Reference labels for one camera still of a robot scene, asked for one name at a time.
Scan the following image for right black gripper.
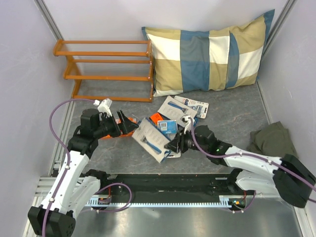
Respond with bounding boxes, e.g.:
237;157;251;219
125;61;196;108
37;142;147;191
164;127;208;154

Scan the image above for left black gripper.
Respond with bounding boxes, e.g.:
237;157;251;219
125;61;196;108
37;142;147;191
94;110;138;139

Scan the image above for orange razor cartridge pack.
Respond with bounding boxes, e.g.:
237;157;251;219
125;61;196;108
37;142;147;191
100;118;138;141

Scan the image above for clear blister razor pack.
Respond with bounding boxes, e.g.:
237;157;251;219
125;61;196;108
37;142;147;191
156;120;181;162

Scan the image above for white box blue razor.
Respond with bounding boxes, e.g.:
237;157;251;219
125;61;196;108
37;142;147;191
132;118;171;163
158;96;197;127

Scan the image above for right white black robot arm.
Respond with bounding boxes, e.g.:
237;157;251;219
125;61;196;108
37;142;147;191
164;125;316;208

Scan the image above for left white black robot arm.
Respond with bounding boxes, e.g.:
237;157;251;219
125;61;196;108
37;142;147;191
28;109;139;237

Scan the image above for orange wooden two-tier shelf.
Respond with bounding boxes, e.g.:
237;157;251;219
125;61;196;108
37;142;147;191
53;39;154;103

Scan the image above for orange black razor pack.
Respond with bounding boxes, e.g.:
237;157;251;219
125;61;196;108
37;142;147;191
150;113;164;124

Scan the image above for Gillette razor blister pack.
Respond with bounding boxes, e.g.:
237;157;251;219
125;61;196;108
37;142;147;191
174;96;209;119

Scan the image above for blue beige checkered pillow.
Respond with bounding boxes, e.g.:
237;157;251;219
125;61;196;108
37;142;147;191
142;10;275;97

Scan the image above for olive green cloth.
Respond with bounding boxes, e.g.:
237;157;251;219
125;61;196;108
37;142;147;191
247;121;299;158

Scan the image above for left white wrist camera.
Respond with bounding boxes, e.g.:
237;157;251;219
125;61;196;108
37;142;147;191
93;98;112;114

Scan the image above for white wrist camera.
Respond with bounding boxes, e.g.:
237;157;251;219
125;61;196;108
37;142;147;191
181;115;196;134
93;98;112;114

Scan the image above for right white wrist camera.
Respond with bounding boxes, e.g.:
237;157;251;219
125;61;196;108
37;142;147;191
181;115;196;134

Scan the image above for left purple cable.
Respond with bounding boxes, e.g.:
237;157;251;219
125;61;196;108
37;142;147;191
40;98;99;237

